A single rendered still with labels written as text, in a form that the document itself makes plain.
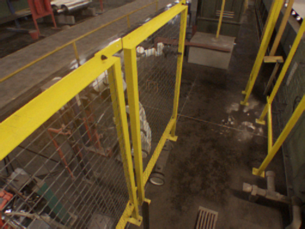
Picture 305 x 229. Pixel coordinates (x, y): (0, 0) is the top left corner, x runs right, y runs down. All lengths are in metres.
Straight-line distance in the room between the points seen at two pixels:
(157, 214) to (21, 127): 1.91
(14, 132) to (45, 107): 0.12
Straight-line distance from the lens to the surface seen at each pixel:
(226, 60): 4.94
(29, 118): 0.65
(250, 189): 2.43
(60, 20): 9.68
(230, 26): 5.44
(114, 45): 0.94
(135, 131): 1.33
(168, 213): 2.33
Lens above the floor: 2.17
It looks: 41 degrees down
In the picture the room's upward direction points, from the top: straight up
